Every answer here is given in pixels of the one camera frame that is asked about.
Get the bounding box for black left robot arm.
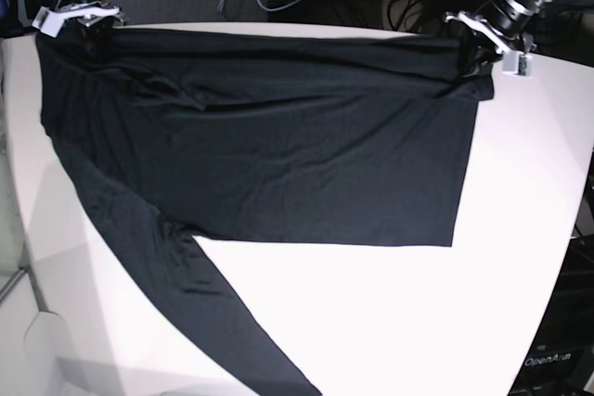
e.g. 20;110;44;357
444;0;554;77

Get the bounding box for black OpenArm base box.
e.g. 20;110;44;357
510;236;593;395

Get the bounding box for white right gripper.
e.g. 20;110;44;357
32;0;128;60

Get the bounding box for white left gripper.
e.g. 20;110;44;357
444;11;534;78

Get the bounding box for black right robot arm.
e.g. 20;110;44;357
32;0;126;57

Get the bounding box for dark long-sleeve shirt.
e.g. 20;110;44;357
35;28;494;395

